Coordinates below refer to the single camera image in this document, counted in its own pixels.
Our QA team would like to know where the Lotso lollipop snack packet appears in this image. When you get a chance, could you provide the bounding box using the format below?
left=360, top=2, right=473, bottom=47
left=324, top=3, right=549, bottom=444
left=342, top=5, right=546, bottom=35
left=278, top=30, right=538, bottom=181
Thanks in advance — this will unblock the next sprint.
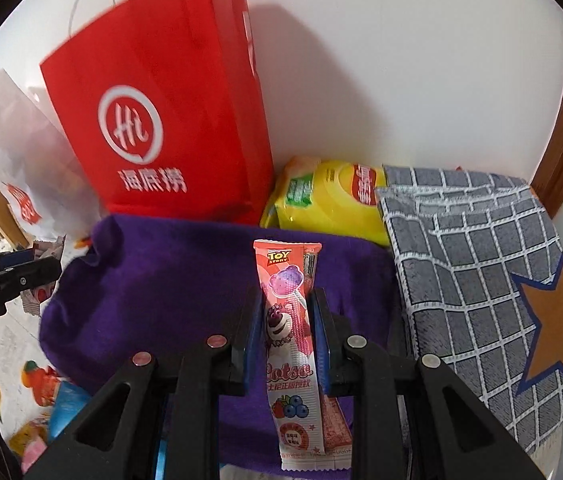
left=254, top=240, right=352, bottom=471

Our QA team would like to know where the blue tissue pack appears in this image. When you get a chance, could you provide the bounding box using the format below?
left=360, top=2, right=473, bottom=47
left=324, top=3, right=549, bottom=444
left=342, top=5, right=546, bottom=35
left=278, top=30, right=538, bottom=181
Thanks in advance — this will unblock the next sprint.
left=47, top=382, right=92, bottom=442

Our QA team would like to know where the purple towel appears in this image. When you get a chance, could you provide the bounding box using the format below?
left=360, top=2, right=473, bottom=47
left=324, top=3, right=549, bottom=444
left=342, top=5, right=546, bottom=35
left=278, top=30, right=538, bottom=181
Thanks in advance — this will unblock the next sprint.
left=40, top=214, right=394, bottom=479

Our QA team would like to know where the white Miniso plastic bag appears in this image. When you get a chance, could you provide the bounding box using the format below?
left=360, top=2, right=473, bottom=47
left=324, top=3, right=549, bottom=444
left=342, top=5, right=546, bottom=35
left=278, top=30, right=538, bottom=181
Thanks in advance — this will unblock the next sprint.
left=0, top=70, right=103, bottom=240

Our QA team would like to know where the grey checked star cloth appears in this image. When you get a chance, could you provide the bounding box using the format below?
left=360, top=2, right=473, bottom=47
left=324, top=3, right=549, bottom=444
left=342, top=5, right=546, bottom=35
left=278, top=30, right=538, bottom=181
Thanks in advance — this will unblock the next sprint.
left=376, top=166, right=563, bottom=452

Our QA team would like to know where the red Haidilao paper bag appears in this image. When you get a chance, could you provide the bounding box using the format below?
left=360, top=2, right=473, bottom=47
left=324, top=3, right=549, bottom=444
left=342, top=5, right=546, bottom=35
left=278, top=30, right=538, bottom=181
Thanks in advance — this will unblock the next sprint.
left=41, top=0, right=274, bottom=224

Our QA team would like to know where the yellow chips bag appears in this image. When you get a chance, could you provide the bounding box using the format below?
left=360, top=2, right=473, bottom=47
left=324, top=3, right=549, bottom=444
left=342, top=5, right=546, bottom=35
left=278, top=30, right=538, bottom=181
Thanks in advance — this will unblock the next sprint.
left=260, top=156, right=389, bottom=246

